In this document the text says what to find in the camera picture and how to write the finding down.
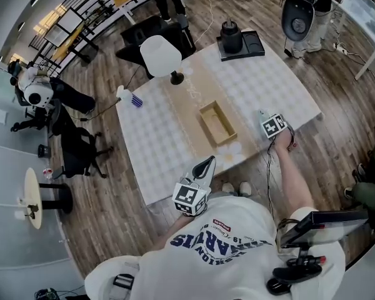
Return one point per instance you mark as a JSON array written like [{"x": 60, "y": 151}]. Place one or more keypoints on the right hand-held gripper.
[{"x": 274, "y": 125}]

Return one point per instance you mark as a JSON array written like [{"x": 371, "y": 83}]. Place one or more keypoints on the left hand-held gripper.
[{"x": 190, "y": 196}]

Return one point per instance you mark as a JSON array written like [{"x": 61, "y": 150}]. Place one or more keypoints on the wooden tissue holder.
[{"x": 229, "y": 137}]

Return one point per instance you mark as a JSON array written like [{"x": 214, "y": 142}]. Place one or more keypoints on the person's left forearm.
[{"x": 181, "y": 220}]

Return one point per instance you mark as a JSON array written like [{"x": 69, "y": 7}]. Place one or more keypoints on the person's right forearm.
[{"x": 291, "y": 180}]

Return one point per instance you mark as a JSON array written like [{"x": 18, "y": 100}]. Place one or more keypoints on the person's right hand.
[{"x": 285, "y": 140}]

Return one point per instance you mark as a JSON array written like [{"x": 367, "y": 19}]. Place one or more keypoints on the person's white left shoe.
[{"x": 228, "y": 188}]

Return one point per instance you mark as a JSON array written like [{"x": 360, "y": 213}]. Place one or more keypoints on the person's white shoe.
[
  {"x": 245, "y": 187},
  {"x": 228, "y": 188}
]

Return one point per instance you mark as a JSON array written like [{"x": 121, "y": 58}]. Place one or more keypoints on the person's white right shoe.
[{"x": 245, "y": 187}]

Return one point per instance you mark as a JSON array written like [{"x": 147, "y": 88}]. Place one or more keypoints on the checkered tablecloth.
[{"x": 162, "y": 142}]

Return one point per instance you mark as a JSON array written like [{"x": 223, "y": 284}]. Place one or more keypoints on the black tray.
[{"x": 253, "y": 45}]

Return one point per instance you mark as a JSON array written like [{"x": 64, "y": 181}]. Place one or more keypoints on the person's white printed shirt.
[{"x": 212, "y": 252}]

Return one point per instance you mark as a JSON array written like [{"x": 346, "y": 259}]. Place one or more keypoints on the black jar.
[{"x": 231, "y": 37}]

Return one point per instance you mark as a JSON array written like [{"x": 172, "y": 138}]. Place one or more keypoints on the white power strip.
[{"x": 340, "y": 47}]

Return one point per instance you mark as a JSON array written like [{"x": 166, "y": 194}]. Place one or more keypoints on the white striped spray bottle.
[{"x": 130, "y": 98}]

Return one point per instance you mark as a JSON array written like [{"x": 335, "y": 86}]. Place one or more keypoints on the white table lamp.
[{"x": 158, "y": 56}]

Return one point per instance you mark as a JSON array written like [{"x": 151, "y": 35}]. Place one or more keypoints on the black chest monitor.
[{"x": 328, "y": 228}]

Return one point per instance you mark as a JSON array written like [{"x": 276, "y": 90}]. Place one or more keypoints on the black lounge chair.
[{"x": 150, "y": 33}]

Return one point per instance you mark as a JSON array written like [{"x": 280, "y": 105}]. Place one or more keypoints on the white table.
[{"x": 367, "y": 14}]

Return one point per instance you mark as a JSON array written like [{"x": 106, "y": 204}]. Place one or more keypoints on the round wooden side table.
[{"x": 33, "y": 195}]

